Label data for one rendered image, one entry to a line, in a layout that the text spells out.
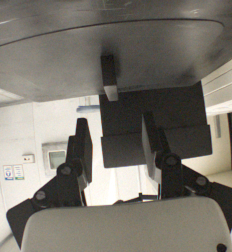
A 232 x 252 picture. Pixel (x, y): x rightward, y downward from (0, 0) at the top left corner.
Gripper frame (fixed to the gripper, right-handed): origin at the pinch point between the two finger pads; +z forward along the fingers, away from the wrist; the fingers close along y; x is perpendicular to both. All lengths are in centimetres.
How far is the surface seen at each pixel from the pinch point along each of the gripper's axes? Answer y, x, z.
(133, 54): 2.1, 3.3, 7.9
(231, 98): 35, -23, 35
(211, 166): 61, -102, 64
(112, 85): 0.0, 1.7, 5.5
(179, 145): 14.6, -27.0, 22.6
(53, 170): -130, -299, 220
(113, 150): -1.4, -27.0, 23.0
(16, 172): -222, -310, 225
